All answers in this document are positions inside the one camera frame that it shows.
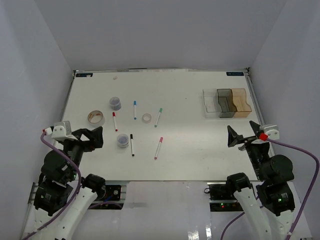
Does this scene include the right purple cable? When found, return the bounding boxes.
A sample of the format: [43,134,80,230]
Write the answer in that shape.
[221,138,320,240]

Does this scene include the large tape roll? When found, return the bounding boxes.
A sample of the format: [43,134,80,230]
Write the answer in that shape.
[87,110,105,127]

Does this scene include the black marker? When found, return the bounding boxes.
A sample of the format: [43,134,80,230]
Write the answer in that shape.
[130,133,135,157]

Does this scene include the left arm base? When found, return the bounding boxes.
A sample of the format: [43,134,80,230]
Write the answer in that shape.
[88,185,124,210]

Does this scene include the pink marker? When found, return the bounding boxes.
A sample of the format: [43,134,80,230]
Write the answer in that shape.
[154,136,164,160]

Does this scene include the blue label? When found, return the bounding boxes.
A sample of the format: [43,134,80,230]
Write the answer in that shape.
[75,73,93,78]
[226,71,244,77]

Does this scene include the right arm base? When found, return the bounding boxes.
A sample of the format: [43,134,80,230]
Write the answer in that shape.
[203,183,243,213]

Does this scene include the blue marker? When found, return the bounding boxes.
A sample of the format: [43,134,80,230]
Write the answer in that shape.
[133,100,137,120]

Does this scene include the green marker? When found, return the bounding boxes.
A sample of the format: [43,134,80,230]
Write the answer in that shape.
[154,108,163,128]

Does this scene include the amber bin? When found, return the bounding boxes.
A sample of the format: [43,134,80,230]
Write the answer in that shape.
[231,88,252,118]

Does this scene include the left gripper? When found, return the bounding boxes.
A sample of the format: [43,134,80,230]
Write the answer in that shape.
[61,124,104,180]

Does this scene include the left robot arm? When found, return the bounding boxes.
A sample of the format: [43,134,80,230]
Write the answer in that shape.
[25,121,106,240]

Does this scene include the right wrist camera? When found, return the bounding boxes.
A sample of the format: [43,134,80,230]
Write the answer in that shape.
[258,124,280,141]

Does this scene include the left blue label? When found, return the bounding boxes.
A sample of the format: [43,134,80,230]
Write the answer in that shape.
[75,73,93,78]

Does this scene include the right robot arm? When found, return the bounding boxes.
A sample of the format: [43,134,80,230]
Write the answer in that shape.
[225,121,296,240]

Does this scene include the clear bin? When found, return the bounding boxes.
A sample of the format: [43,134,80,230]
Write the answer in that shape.
[202,88,221,119]

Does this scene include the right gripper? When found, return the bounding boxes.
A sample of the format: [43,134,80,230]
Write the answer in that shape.
[227,120,269,180]

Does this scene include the paper clip jar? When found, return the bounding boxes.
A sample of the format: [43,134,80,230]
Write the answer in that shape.
[109,97,122,111]
[117,134,130,148]

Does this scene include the red marker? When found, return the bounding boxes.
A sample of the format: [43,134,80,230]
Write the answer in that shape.
[112,111,118,132]

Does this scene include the small clear tape roll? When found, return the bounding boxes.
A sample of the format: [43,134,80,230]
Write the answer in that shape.
[142,113,152,124]

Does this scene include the right blue label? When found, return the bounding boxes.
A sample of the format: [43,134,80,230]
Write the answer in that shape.
[226,71,244,77]

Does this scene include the dark grey bin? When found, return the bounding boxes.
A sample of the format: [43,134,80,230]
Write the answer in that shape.
[217,88,237,118]

